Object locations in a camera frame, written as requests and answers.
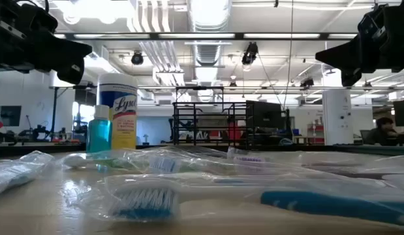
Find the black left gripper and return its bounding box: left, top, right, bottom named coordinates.
left=12, top=0, right=93, bottom=86

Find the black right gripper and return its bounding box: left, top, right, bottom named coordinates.
left=315, top=5, right=395, bottom=87

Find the teal mouthwash bottle white cap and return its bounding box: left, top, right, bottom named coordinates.
left=86, top=104, right=112, bottom=154

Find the green toothbrush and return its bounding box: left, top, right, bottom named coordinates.
left=59, top=150, right=209, bottom=174

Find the blue toothbrush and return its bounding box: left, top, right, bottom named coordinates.
left=0, top=149, right=55, bottom=198
left=76, top=172, right=404, bottom=228
left=128, top=151, right=385, bottom=189

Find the black ceiling spotlight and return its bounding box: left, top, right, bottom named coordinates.
left=131, top=51, right=145, bottom=66
left=299, top=77, right=315, bottom=89

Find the white pillar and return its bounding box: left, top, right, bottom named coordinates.
left=322, top=88, right=354, bottom=146

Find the person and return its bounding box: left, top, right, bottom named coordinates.
left=364, top=117, right=401, bottom=146

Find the red storage shelf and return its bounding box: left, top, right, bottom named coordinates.
left=306, top=123, right=325, bottom=145

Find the Lysol wipes canister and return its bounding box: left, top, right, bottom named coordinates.
left=96, top=73, right=139, bottom=151

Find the thin black hanging cable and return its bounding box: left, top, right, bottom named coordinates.
left=282, top=0, right=294, bottom=110

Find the black post stand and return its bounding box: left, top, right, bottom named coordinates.
left=48, top=85, right=91, bottom=142

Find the dark wall screen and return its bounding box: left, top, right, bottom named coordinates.
left=0, top=105, right=22, bottom=127

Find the black hanging camera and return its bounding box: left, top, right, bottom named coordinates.
left=241, top=41, right=259, bottom=66

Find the ribbed silver air duct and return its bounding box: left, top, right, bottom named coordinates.
left=187, top=0, right=232, bottom=102

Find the black wire caddy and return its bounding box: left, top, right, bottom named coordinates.
left=171, top=86, right=256, bottom=150

